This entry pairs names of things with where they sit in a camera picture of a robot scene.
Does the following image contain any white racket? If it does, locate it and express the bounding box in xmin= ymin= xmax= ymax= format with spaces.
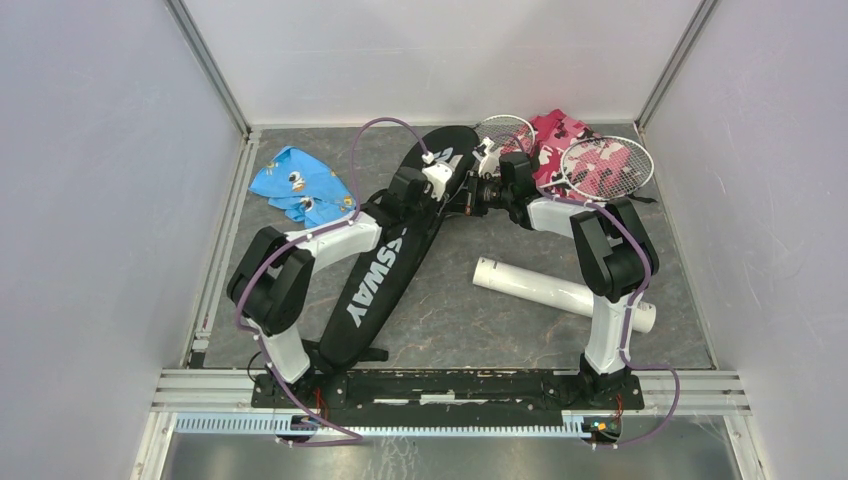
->
xmin=541 ymin=136 xmax=655 ymax=202
xmin=472 ymin=114 xmax=536 ymax=155

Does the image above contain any blue cloth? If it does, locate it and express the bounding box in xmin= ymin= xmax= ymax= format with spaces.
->
xmin=248 ymin=146 xmax=357 ymax=228

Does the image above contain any white slotted cable duct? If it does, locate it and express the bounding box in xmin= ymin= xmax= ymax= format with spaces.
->
xmin=174 ymin=412 xmax=590 ymax=439

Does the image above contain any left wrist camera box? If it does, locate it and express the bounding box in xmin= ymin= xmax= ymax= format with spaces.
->
xmin=421 ymin=152 xmax=455 ymax=201

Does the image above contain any pink camouflage bag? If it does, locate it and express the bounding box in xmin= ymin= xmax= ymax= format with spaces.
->
xmin=530 ymin=110 xmax=604 ymax=199

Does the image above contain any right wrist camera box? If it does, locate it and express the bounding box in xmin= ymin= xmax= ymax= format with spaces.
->
xmin=472 ymin=137 xmax=500 ymax=178

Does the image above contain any white shuttlecock tube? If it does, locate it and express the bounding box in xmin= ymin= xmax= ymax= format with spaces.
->
xmin=472 ymin=258 xmax=657 ymax=335

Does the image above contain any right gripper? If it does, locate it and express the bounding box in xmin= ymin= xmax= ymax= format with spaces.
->
xmin=442 ymin=171 xmax=512 ymax=218

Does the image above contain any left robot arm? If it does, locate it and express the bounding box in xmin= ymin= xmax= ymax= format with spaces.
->
xmin=227 ymin=164 xmax=454 ymax=408

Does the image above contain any black racket bag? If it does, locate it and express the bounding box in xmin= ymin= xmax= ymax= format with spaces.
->
xmin=310 ymin=126 xmax=479 ymax=373

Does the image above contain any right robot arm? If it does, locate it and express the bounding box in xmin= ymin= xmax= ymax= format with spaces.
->
xmin=462 ymin=152 xmax=658 ymax=408

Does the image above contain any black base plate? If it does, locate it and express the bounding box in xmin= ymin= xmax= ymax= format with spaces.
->
xmin=251 ymin=369 xmax=645 ymax=428

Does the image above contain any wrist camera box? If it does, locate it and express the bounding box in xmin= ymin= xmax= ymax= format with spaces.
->
xmin=472 ymin=137 xmax=500 ymax=178
xmin=421 ymin=152 xmax=455 ymax=201

